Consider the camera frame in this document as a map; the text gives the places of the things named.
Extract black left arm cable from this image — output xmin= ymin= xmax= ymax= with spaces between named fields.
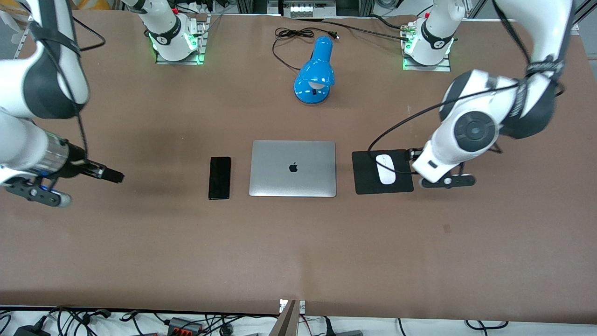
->
xmin=368 ymin=82 xmax=530 ymax=176

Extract grey metal post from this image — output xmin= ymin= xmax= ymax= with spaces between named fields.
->
xmin=268 ymin=300 xmax=300 ymax=336

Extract silver laptop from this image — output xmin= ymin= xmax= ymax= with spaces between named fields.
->
xmin=249 ymin=140 xmax=337 ymax=198

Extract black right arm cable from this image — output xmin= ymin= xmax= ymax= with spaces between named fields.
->
xmin=26 ymin=0 xmax=107 ymax=161

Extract white computer mouse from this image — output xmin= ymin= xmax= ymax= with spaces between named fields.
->
xmin=376 ymin=154 xmax=397 ymax=185

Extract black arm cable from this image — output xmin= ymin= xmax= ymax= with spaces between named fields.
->
xmin=26 ymin=0 xmax=107 ymax=161
xmin=368 ymin=82 xmax=530 ymax=176

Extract black mouse pad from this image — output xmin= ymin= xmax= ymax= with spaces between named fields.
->
xmin=352 ymin=149 xmax=415 ymax=195

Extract black smartphone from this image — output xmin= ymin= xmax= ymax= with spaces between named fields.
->
xmin=208 ymin=157 xmax=232 ymax=200

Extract white power strip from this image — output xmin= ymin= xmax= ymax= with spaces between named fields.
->
xmin=289 ymin=2 xmax=328 ymax=19

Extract black power adapter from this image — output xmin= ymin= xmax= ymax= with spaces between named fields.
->
xmin=13 ymin=324 xmax=49 ymax=336

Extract black red connector box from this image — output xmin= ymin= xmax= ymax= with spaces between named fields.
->
xmin=167 ymin=317 xmax=204 ymax=336

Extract long black table cable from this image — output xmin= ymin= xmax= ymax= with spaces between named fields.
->
xmin=297 ymin=17 xmax=411 ymax=42

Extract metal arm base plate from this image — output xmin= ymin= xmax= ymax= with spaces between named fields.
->
xmin=402 ymin=21 xmax=452 ymax=72
xmin=155 ymin=13 xmax=210 ymax=65

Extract black lamp power cable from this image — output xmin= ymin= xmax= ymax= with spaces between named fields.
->
xmin=272 ymin=28 xmax=340 ymax=71

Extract blue desk lamp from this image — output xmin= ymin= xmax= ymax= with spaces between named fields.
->
xmin=293 ymin=36 xmax=335 ymax=105

